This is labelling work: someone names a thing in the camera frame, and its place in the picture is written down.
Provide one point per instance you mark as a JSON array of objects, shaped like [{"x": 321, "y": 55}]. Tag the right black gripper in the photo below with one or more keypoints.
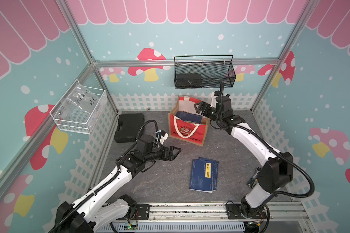
[{"x": 207, "y": 107}]

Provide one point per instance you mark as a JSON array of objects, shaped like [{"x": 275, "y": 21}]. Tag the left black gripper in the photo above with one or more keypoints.
[{"x": 165, "y": 149}]

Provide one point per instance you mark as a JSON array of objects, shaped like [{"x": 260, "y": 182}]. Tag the blue yellow-label book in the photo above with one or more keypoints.
[
  {"x": 201, "y": 176},
  {"x": 188, "y": 117},
  {"x": 215, "y": 165}
]

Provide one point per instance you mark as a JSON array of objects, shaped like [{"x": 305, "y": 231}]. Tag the red canvas tote bag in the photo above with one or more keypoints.
[{"x": 187, "y": 131}]

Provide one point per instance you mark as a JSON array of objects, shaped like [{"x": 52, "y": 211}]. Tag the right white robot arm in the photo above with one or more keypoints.
[{"x": 277, "y": 167}]

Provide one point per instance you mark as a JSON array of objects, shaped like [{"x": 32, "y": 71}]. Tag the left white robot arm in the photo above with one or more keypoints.
[{"x": 91, "y": 212}]

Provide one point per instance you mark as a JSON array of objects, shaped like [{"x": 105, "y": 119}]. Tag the black box in basket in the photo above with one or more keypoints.
[{"x": 188, "y": 80}]

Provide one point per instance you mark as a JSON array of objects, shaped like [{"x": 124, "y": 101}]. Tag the black plastic tool case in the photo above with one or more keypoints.
[{"x": 128, "y": 127}]

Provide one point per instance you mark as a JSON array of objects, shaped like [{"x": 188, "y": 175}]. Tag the yellow green pliers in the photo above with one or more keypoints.
[{"x": 253, "y": 180}]

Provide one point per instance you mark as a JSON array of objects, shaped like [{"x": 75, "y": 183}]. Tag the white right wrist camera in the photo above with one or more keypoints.
[{"x": 215, "y": 98}]

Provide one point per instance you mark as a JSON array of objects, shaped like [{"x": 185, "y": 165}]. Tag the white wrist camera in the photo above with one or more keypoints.
[
  {"x": 215, "y": 98},
  {"x": 161, "y": 136}
]

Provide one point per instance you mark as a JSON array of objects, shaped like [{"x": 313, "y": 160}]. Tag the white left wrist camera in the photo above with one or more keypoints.
[{"x": 161, "y": 136}]

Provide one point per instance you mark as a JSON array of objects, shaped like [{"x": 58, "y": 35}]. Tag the black wire mesh basket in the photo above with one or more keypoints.
[{"x": 214, "y": 69}]

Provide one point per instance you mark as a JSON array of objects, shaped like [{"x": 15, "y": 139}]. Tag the clear plastic wall bin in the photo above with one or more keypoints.
[{"x": 79, "y": 109}]

